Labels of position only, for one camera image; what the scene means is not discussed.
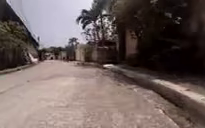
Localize raised concrete kerb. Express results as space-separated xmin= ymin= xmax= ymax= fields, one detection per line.
xmin=103 ymin=63 xmax=205 ymax=125

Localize low concrete kerb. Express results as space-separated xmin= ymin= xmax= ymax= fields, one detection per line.
xmin=0 ymin=62 xmax=39 ymax=78

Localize building with long roof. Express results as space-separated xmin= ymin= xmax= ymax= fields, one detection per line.
xmin=0 ymin=0 xmax=41 ymax=61

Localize green bushes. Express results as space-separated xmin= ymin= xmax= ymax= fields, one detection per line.
xmin=0 ymin=20 xmax=36 ymax=72

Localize palm trees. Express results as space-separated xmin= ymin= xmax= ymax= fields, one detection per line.
xmin=75 ymin=0 xmax=119 ymax=48

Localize pale concrete road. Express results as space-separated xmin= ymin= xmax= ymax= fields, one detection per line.
xmin=0 ymin=59 xmax=204 ymax=128

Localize pale concrete wall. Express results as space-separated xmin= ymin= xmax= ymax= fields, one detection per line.
xmin=73 ymin=43 xmax=118 ymax=64

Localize dark leafy trees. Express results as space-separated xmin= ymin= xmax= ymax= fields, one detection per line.
xmin=113 ymin=0 xmax=205 ymax=76

